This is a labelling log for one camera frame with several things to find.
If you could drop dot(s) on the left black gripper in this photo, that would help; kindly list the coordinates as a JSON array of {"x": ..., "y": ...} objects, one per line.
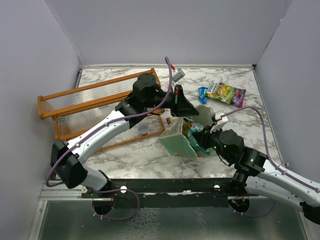
[{"x": 180, "y": 106}]

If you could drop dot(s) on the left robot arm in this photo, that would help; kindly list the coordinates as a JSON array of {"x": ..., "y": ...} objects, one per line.
[{"x": 68, "y": 159}]

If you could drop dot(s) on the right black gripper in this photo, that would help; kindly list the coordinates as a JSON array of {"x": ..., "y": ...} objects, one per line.
[{"x": 203, "y": 138}]

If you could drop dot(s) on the purple snack bag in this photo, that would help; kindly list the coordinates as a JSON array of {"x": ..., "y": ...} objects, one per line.
[{"x": 238, "y": 96}]

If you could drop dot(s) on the green paper bag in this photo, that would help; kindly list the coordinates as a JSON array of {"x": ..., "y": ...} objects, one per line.
[{"x": 176, "y": 143}]

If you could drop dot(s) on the small clear plastic cup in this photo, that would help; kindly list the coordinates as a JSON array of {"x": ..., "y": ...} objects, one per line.
[{"x": 143, "y": 129}]

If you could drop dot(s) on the yellow green snack bag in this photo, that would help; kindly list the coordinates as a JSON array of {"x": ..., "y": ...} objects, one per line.
[{"x": 220, "y": 92}]

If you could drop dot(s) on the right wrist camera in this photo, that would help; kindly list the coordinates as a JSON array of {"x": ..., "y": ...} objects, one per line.
[{"x": 218, "y": 121}]

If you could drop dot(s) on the magenta marker pen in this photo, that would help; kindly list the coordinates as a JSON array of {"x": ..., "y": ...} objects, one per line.
[{"x": 169, "y": 121}]

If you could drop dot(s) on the red blue snack bag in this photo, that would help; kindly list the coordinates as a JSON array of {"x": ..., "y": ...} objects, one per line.
[{"x": 189, "y": 127}]

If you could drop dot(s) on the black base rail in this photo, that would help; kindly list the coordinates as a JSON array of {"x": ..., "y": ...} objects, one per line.
[{"x": 167, "y": 193}]

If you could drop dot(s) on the blue snack packet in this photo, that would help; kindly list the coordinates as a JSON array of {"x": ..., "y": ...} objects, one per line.
[{"x": 202, "y": 95}]

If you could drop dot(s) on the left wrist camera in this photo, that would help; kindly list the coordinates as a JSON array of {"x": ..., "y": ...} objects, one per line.
[{"x": 177, "y": 74}]

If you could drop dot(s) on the orange wooden rack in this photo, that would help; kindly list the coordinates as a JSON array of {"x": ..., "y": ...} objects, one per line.
[{"x": 97, "y": 92}]

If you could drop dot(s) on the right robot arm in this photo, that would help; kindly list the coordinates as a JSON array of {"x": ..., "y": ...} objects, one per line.
[{"x": 258, "y": 175}]

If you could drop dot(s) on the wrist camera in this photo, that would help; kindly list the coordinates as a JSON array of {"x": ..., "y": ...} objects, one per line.
[
  {"x": 218, "y": 121},
  {"x": 177, "y": 74}
]

